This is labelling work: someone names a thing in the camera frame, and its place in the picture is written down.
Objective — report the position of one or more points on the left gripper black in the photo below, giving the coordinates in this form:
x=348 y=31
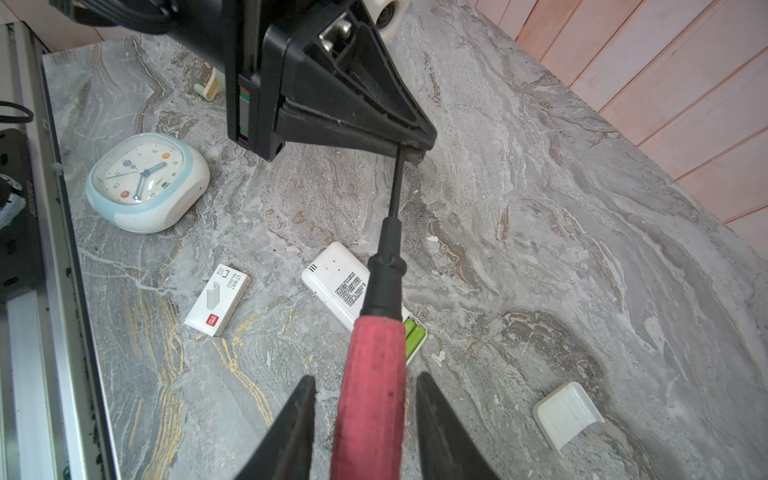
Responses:
x=283 y=86

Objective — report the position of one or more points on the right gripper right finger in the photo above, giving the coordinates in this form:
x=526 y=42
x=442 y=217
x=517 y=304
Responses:
x=446 y=450

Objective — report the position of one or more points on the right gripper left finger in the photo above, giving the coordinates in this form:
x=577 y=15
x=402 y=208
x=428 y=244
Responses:
x=286 y=450

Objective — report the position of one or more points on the red handled screwdriver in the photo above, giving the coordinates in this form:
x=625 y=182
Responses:
x=370 y=419

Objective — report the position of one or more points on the white battery cover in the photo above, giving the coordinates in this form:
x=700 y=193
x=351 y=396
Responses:
x=564 y=414

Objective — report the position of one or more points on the white remote control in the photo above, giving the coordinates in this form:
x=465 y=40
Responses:
x=339 y=280

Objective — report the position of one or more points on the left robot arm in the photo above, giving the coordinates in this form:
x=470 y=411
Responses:
x=155 y=18

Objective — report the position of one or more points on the green battery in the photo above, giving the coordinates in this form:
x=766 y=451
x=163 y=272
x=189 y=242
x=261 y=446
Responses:
x=415 y=335

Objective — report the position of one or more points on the pale green small object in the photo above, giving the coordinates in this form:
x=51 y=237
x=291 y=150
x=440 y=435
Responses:
x=214 y=85

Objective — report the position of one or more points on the small white box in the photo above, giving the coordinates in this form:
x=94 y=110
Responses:
x=217 y=302

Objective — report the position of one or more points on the white blue alarm clock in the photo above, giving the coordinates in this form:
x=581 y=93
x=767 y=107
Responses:
x=147 y=182

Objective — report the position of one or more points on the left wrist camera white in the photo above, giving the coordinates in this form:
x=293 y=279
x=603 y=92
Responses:
x=386 y=13

